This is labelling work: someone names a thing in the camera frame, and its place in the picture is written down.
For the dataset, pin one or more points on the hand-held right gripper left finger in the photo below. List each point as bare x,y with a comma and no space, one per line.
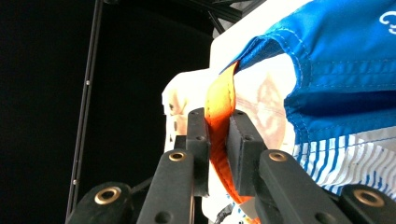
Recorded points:
174,186

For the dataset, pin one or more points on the white cap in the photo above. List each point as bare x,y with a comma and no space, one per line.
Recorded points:
186,90

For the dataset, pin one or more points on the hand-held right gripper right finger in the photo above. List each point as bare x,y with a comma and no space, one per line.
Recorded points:
280,186

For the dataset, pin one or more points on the black metal stand pole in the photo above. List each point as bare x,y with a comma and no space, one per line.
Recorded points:
85,102

